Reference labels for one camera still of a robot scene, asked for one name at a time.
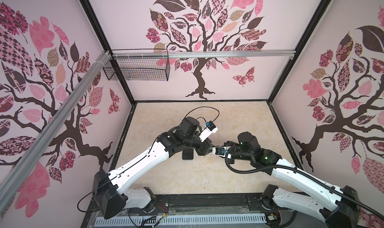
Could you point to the black corner frame post left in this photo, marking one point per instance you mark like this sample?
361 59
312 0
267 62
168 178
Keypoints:
88 9

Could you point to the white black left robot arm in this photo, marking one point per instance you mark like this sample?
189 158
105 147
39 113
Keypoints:
112 190

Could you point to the aluminium rail left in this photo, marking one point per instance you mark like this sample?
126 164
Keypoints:
23 168

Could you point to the aluminium rail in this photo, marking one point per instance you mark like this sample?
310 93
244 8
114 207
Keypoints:
210 54
23 168

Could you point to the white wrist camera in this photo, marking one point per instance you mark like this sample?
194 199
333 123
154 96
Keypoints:
220 151
210 128

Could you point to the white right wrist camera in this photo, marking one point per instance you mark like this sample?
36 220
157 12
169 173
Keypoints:
220 151

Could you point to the black corner frame post right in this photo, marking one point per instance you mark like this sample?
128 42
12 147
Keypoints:
303 41

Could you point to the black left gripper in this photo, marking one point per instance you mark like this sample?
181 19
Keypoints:
203 150

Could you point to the black corner frame post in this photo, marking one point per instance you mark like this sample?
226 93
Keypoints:
88 9
303 41

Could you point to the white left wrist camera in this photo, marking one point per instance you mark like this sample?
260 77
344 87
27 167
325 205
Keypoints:
210 128

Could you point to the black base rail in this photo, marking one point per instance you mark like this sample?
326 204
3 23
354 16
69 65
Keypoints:
209 204

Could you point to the black wire basket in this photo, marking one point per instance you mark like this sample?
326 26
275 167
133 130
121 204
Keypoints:
138 65

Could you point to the white slotted cable duct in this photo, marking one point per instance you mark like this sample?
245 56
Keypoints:
180 220

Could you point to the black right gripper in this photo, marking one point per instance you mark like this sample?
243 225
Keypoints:
229 143

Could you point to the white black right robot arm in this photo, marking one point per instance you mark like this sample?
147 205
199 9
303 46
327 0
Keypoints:
335 206

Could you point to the aluminium rail back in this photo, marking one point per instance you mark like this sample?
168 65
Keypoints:
210 54

